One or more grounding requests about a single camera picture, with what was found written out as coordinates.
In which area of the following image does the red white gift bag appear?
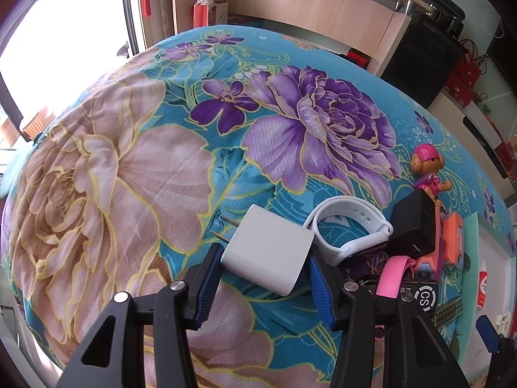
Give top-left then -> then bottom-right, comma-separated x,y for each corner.
193,0 -> 229,28

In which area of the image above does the floral blue tablecloth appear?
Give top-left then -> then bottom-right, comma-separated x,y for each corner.
2,26 -> 515,387

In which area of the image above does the black wall charger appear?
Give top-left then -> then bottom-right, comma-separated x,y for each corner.
385,189 -> 437,259

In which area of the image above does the gold black patterned lighter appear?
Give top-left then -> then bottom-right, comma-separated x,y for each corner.
431,297 -> 464,329

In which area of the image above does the teal white tray box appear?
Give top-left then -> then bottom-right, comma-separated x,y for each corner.
441,213 -> 516,382

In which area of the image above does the orange blue carrot knife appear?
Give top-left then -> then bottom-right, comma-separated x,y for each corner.
414,212 -> 464,280

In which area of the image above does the white smartwatch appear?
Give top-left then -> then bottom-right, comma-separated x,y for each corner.
303,195 -> 394,266

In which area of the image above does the white wall charger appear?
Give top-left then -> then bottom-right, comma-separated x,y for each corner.
211,204 -> 315,297

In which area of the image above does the pink helmet puppy toy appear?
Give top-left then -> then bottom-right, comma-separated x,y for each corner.
409,143 -> 453,207

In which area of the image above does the black cabinet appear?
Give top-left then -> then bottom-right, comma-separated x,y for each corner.
381,12 -> 465,109

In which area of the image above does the red handbag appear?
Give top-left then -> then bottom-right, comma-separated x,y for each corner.
443,38 -> 482,107

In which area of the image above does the wooden curved shelf unit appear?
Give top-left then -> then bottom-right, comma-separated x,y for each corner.
172,0 -> 411,76

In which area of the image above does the red white tube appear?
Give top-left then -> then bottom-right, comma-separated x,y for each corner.
477,259 -> 488,309

